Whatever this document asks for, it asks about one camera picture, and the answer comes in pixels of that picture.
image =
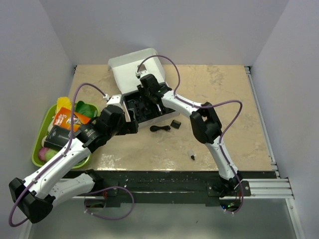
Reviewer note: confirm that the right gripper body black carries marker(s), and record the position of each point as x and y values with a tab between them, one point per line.
147	92

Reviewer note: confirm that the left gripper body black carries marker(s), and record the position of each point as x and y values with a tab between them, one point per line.
116	130

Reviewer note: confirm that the white cardboard box lid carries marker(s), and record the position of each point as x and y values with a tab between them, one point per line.
124	70

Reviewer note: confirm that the small oil bottle black cap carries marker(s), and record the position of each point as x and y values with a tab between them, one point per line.
191	154

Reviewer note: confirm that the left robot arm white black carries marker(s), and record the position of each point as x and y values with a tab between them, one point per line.
37	194

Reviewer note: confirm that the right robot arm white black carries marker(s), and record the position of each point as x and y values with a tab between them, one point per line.
205	124

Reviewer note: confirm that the black plastic insert tray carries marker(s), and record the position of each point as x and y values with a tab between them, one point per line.
145	112

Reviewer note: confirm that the green plush toy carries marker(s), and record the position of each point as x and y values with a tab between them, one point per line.
85	109

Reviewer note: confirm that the orange razor package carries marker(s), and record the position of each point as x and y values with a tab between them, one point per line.
63	119

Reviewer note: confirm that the yellow plush toy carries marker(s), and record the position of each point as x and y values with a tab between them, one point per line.
63	102

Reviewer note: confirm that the black product box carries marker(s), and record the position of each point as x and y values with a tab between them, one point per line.
57	138

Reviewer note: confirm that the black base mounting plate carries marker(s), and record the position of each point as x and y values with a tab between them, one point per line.
167	187

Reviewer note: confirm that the light green ball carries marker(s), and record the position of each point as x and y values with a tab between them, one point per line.
50	154

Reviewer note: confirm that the pink ball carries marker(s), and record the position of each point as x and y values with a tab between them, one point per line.
42	152

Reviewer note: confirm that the green plastic tray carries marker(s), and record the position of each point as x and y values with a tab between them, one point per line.
43	133

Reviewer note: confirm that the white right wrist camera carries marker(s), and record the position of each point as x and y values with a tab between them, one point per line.
140	74

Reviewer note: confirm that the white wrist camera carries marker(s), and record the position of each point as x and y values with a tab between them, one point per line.
113	100
140	74

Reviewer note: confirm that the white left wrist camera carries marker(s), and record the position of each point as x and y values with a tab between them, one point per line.
113	100

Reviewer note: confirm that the aluminium frame rail right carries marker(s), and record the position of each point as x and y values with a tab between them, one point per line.
279	189

